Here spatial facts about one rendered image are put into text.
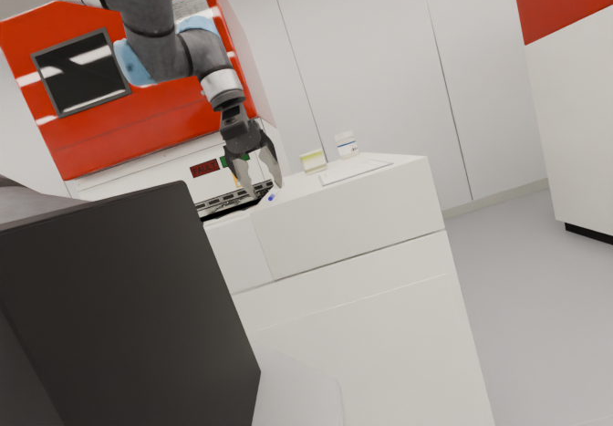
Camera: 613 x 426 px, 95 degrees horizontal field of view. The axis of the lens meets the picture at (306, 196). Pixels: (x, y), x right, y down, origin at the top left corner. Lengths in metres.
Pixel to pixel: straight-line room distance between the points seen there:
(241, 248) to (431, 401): 0.52
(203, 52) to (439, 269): 0.62
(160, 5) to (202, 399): 0.49
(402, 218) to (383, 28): 2.45
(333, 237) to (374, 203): 0.10
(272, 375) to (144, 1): 0.52
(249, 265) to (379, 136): 2.27
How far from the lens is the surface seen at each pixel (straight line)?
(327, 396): 0.33
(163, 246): 0.25
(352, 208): 0.55
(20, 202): 0.28
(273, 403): 0.35
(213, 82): 0.61
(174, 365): 0.23
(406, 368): 0.73
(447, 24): 3.09
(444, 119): 2.93
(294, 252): 0.56
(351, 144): 1.06
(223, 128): 0.52
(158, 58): 0.59
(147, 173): 1.33
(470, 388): 0.80
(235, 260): 0.59
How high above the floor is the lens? 1.05
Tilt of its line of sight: 9 degrees down
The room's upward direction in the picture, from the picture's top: 18 degrees counter-clockwise
